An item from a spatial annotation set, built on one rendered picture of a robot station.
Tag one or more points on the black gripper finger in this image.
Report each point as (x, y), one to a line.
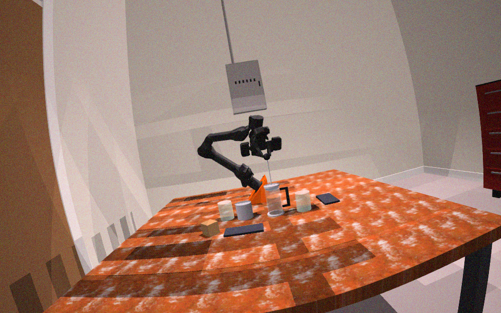
(270, 147)
(256, 151)

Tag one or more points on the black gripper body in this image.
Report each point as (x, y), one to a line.
(244, 147)

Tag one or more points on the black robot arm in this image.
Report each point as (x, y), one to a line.
(242, 172)

